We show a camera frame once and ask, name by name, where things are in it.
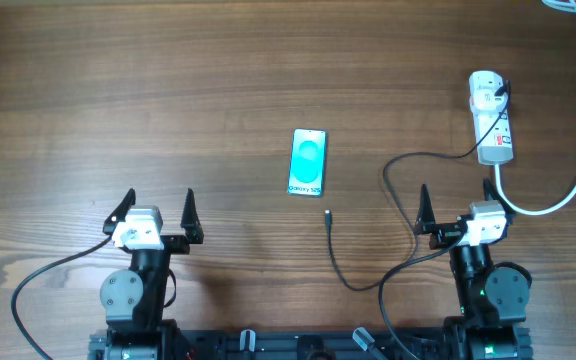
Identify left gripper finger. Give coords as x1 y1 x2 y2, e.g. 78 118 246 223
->
180 188 204 244
102 188 136 236

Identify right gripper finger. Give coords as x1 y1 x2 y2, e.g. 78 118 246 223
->
413 184 437 235
483 178 516 224

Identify black USB charging cable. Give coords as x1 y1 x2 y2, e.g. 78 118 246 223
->
323 79 513 293

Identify blue screen Galaxy smartphone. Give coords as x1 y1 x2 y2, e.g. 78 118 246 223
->
287 129 327 197

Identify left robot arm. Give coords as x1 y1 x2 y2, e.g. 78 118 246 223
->
88 189 204 359

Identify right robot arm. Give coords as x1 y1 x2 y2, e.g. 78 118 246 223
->
413 179 534 360

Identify white USB charger plug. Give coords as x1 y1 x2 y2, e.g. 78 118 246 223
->
470 87 506 115

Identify white power strip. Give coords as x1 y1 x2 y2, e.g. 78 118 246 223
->
469 70 514 166

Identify left camera black cable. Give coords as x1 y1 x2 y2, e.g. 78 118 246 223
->
10 234 115 360

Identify camera black cable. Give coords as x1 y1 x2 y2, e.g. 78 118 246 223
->
10 234 115 360
377 232 469 360

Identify right camera black cable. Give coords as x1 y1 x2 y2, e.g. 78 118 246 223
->
377 232 469 360

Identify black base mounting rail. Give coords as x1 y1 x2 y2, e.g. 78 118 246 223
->
87 326 534 360

